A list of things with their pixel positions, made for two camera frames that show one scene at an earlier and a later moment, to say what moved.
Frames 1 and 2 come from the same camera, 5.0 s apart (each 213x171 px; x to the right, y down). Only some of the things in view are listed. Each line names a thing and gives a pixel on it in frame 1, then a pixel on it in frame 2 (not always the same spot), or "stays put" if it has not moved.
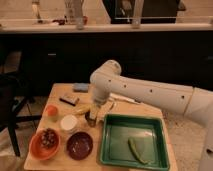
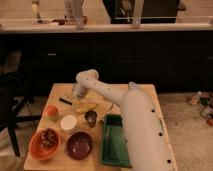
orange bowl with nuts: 44,143 stays put
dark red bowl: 79,145 stays put
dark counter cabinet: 175,57 stays put
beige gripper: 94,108 to 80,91
